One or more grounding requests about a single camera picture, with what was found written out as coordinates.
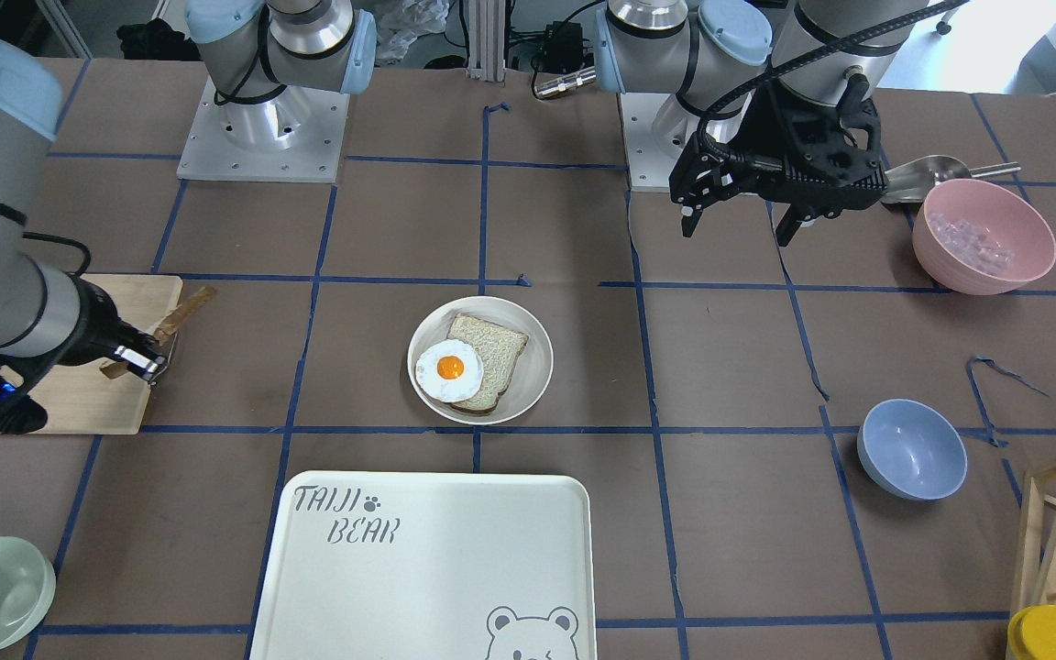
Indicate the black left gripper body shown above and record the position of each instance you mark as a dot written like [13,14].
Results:
[764,126]

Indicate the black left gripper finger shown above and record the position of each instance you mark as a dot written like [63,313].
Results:
[797,215]
[706,173]

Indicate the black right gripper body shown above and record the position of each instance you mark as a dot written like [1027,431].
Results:
[95,332]

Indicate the bread slice from board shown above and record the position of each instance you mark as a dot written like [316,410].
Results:
[181,312]

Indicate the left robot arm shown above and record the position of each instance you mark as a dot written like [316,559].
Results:
[709,52]

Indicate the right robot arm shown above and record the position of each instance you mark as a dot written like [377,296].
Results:
[48,317]

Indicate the bread slice on plate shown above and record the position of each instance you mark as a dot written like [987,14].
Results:
[499,348]

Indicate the cream round plate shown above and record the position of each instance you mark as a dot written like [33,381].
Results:
[534,369]

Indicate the wooden cutting board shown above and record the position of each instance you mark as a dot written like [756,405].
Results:
[82,400]

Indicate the metal scoop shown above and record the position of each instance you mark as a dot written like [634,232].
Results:
[910,182]

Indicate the pink bowl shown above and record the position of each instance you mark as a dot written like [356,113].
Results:
[978,238]

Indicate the black power adapter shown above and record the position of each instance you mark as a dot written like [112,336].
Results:
[562,49]

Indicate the blue bowl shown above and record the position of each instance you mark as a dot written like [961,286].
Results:
[911,451]

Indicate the fried egg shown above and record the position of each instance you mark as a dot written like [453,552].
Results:
[449,371]

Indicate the cream bear serving tray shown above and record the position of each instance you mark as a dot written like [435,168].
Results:
[403,565]

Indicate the yellow cup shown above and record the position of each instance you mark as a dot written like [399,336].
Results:
[1031,633]

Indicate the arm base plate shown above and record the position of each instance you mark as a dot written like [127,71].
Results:
[296,137]
[655,128]

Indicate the aluminium frame post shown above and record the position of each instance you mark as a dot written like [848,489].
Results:
[485,29]

